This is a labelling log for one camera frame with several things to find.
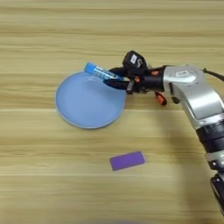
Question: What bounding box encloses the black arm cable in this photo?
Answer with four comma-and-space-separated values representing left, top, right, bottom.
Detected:
202, 67, 224, 83

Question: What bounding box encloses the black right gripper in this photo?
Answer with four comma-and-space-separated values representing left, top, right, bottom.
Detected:
101, 66, 165, 95

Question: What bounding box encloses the light blue round plate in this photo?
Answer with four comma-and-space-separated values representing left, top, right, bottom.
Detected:
54, 71, 127, 130

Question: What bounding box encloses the purple rectangular block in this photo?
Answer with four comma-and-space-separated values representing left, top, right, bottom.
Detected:
108, 150, 146, 172

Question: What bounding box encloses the blue glue stick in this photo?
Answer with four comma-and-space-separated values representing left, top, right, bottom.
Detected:
84, 61, 125, 83

